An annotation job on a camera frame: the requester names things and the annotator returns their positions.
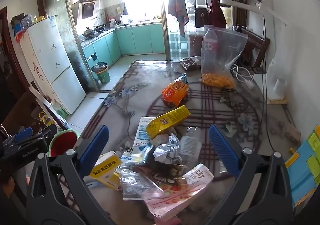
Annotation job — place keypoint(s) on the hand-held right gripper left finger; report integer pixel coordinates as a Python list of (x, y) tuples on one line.
[(96, 150)]

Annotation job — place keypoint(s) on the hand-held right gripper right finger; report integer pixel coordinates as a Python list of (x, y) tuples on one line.
[(223, 150)]

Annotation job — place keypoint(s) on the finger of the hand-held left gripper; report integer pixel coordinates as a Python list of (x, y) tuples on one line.
[(23, 133), (42, 133)]

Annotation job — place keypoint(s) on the red bucket with green rim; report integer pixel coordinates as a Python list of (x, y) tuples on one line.
[(62, 141)]

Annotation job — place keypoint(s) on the clear plastic bottle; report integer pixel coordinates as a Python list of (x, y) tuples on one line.
[(190, 142)]

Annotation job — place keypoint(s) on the paper ball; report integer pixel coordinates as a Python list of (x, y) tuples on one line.
[(166, 152)]

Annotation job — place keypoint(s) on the pink white snack wrapper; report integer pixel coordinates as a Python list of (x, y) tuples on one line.
[(180, 195)]

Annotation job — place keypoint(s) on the orange snack bag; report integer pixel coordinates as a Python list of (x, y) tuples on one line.
[(175, 90)]

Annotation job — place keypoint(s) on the green trash can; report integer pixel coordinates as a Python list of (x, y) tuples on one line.
[(102, 73)]

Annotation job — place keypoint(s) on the carved dark wooden chair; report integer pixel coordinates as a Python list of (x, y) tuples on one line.
[(22, 115)]

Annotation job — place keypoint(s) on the yellow and white box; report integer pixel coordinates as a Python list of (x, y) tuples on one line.
[(105, 168)]

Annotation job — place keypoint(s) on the green plastic bottle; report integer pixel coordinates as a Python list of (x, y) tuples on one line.
[(59, 110)]

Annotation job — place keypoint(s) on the white milk carton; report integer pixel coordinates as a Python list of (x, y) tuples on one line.
[(131, 155)]

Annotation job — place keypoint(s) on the white and blue packet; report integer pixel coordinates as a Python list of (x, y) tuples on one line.
[(141, 132)]

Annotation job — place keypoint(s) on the clear plastic wrapper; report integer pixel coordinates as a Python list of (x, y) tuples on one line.
[(137, 182)]

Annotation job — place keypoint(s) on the brown wrapper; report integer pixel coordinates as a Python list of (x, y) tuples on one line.
[(170, 173)]

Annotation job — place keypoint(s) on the yellow carton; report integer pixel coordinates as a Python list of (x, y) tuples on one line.
[(167, 121)]

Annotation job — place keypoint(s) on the white refrigerator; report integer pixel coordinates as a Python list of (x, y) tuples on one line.
[(50, 65)]

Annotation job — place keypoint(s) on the wooden board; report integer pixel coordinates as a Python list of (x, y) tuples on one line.
[(276, 101)]

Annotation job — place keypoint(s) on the blue and yellow folder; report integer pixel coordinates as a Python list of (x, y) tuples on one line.
[(305, 160)]

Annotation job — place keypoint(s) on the zip bag of orange snacks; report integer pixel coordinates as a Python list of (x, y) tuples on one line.
[(222, 65)]

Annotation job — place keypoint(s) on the white desk lamp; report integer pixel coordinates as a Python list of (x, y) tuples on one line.
[(275, 77)]

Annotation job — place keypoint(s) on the pink label bottle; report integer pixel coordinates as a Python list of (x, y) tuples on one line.
[(210, 42)]

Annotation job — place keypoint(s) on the dark wooden slatted chair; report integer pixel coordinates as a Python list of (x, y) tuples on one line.
[(255, 45)]

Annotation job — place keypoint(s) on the black wok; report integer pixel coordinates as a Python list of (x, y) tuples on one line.
[(88, 32)]

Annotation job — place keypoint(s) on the teal kitchen cabinets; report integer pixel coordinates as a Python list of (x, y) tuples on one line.
[(140, 40)]

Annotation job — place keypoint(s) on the range hood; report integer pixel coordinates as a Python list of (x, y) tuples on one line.
[(87, 7)]

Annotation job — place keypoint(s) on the black hanging bag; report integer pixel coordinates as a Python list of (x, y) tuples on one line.
[(201, 16)]

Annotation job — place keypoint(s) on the red hanging bag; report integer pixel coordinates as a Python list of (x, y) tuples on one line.
[(217, 13)]

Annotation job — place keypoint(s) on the blue and red hanging cloth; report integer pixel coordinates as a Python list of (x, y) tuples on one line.
[(177, 7)]

